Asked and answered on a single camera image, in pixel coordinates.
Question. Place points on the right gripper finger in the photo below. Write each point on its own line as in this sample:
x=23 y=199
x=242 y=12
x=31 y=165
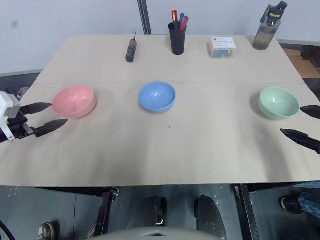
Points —
x=303 y=140
x=312 y=110

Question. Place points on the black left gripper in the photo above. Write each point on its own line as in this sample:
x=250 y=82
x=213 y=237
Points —
x=21 y=128

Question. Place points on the grey and red connector block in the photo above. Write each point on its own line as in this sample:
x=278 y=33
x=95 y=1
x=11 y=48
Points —
x=23 y=92

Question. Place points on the green plastic bowl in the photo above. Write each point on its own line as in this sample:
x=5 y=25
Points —
x=278 y=102

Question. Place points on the pink plastic bowl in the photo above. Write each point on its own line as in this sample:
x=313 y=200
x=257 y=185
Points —
x=75 y=100

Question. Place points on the blue jeans leg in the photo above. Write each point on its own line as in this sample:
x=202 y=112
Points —
x=311 y=200

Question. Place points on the black sneaker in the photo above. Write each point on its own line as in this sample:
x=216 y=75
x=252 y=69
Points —
x=290 y=205

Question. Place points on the smoky bottle with black lid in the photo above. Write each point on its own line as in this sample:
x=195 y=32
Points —
x=265 y=35

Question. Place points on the black table leg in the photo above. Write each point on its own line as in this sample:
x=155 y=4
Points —
x=247 y=212
x=106 y=210

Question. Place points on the clear box of coloured pins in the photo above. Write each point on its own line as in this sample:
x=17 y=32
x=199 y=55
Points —
x=222 y=48

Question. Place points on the black screwdriver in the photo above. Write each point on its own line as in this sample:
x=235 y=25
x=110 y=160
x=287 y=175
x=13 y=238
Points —
x=131 y=51

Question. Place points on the grey sneaker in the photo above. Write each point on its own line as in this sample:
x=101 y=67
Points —
x=46 y=231

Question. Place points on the blue plastic bowl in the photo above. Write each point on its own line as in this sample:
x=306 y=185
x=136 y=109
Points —
x=157 y=96

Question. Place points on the dark rounded robot foot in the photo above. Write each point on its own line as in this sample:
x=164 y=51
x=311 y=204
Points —
x=207 y=212
x=155 y=210

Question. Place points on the black pen cup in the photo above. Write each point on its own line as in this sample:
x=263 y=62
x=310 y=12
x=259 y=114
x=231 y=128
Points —
x=177 y=41

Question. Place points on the grey robot torso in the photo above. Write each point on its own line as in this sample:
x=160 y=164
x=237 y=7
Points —
x=150 y=233

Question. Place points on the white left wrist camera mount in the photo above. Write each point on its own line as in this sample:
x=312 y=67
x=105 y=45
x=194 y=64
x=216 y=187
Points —
x=7 y=105

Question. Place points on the black vertical post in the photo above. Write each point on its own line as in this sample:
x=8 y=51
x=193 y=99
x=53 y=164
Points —
x=145 y=17

